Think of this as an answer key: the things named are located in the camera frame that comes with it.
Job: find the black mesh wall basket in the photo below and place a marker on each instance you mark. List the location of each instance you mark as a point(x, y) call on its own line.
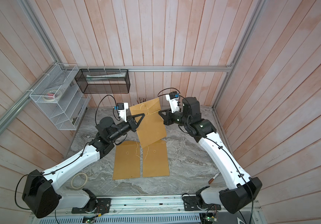
point(100, 81)

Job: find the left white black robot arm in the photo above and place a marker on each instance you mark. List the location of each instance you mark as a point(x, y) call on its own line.
point(42, 189)

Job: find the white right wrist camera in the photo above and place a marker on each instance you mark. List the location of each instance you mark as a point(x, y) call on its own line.
point(173, 99)

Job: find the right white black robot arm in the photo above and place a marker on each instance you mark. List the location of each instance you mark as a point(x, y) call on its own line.
point(242, 189)

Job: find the brown kraft file bag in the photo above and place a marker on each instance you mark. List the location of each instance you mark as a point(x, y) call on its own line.
point(152, 128)
point(155, 160)
point(127, 161)

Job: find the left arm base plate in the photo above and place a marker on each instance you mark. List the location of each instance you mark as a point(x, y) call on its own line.
point(94, 206)

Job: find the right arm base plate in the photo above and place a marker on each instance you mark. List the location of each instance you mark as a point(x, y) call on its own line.
point(195, 203)

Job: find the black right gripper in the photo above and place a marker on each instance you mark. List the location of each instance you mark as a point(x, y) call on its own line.
point(168, 117)

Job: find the clear tape roll on table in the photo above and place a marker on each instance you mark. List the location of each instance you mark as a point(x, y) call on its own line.
point(79, 181)

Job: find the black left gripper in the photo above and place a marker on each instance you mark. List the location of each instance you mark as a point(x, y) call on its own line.
point(131, 123)

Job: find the white wire mesh shelf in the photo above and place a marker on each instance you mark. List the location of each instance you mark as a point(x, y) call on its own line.
point(67, 112)

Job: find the tape roll on shelf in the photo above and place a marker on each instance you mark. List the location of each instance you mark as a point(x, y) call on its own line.
point(52, 96)

